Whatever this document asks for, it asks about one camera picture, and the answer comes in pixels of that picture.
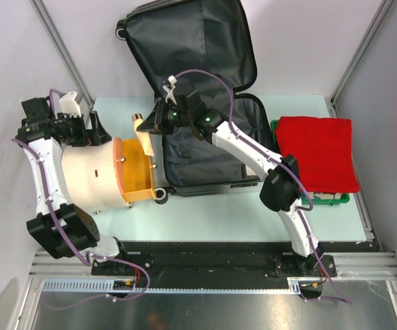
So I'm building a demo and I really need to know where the teal cream sock towel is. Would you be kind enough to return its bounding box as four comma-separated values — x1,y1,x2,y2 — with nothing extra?
309,192,342,200

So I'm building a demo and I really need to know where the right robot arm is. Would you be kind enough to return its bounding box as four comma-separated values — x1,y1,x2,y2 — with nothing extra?
137,76,323,276

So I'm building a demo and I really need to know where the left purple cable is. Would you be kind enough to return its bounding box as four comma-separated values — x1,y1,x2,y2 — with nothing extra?
11,88,150,311

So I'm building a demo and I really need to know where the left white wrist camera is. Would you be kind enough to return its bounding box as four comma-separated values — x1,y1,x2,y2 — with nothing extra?
59,91,82,118

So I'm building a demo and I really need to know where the beige wooden block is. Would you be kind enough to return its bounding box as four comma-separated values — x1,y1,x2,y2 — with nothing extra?
132,113,155,157

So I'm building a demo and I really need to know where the beige drum with orange lid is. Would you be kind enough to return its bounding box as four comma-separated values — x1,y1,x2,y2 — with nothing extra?
62,137,156,213

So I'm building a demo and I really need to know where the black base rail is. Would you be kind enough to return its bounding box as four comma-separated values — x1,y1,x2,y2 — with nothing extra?
47,239,381,299

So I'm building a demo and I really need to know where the red cloth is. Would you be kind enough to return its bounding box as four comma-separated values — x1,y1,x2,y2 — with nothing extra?
275,116,360,193

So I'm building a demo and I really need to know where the green plastic tray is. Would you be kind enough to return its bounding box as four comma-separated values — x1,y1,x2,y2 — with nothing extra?
270,120,350,206

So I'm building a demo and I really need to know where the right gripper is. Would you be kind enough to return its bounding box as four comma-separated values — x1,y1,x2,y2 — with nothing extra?
137,99,192,137

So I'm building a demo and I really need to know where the white black space suitcase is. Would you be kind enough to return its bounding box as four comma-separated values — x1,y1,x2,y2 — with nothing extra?
115,1,273,197

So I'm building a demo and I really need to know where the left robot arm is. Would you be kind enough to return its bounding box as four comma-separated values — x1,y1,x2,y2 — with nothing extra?
13,91,131,275

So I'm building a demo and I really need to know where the grey slotted cable duct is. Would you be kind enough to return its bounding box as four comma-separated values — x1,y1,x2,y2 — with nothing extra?
42,278,300,295

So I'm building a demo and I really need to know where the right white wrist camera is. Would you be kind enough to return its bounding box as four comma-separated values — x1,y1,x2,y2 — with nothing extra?
163,75,177,105

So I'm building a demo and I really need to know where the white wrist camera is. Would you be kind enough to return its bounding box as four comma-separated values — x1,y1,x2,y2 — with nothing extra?
163,75,177,105
59,91,82,118

